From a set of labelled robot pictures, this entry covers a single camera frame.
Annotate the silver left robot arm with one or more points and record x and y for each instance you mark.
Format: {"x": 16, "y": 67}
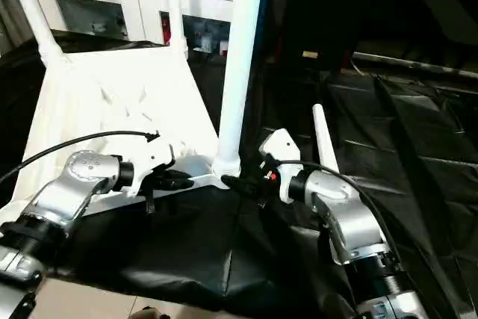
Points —
{"x": 67, "y": 199}

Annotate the small yellow label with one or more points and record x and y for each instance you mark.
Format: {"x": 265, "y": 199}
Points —
{"x": 311, "y": 54}

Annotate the black fabric backdrop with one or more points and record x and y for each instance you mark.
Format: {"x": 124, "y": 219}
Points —
{"x": 373, "y": 1}

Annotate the silver metal rod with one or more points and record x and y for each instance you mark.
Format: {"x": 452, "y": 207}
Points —
{"x": 418, "y": 65}

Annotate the black table mat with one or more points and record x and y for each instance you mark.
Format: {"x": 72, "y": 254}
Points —
{"x": 418, "y": 162}

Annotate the white plastic table top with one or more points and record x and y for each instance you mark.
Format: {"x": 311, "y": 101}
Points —
{"x": 119, "y": 102}

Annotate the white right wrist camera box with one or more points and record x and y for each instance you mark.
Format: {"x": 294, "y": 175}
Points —
{"x": 278, "y": 151}

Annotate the red bottle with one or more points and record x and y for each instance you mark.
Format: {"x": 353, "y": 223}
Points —
{"x": 165, "y": 29}

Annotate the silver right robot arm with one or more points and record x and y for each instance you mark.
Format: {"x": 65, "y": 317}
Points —
{"x": 351, "y": 222}

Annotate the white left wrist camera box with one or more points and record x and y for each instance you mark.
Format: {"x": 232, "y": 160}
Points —
{"x": 153, "y": 158}

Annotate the white plastic table leg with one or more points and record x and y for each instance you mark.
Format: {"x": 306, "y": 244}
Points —
{"x": 33, "y": 13}
{"x": 176, "y": 13}
{"x": 243, "y": 50}
{"x": 323, "y": 140}

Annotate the grey curtain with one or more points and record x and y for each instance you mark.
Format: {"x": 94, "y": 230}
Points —
{"x": 7, "y": 13}

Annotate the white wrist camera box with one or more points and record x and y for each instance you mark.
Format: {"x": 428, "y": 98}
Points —
{"x": 153, "y": 158}
{"x": 278, "y": 151}

